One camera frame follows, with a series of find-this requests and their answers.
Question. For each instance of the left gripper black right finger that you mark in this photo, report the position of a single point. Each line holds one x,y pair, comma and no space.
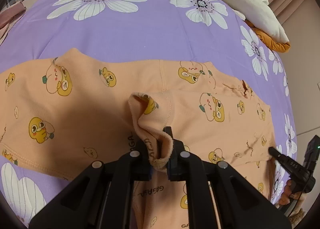
218,196

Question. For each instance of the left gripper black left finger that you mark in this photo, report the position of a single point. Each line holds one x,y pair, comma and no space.
100,196

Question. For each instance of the orange duck print garment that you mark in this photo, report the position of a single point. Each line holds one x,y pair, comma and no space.
58,115

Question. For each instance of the pink clothes pile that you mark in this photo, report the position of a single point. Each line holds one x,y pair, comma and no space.
9,14

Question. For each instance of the right hand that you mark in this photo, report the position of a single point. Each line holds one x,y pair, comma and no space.
287,194

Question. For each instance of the white goose plush toy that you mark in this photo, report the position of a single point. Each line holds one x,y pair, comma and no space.
259,16

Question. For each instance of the purple floral bed sheet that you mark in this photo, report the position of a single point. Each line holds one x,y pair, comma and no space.
120,31

